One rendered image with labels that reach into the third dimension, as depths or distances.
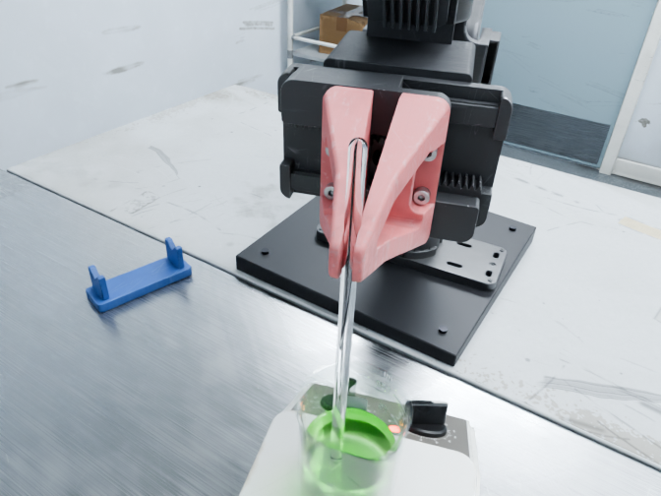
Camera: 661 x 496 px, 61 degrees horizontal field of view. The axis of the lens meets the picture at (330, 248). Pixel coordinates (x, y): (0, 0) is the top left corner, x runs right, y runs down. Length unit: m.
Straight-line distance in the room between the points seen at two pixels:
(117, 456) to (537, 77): 3.00
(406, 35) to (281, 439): 0.23
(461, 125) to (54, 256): 0.51
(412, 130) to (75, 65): 1.74
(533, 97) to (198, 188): 2.67
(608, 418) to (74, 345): 0.46
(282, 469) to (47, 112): 1.66
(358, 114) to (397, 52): 0.06
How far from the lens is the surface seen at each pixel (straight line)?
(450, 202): 0.26
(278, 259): 0.59
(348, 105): 0.23
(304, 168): 0.28
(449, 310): 0.54
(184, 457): 0.45
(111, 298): 0.57
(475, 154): 0.26
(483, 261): 0.60
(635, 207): 0.86
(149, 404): 0.48
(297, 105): 0.25
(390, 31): 0.30
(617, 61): 3.16
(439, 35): 0.30
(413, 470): 0.33
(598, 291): 0.66
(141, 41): 2.06
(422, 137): 0.21
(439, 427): 0.40
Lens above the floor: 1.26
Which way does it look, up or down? 34 degrees down
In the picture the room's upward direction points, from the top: 3 degrees clockwise
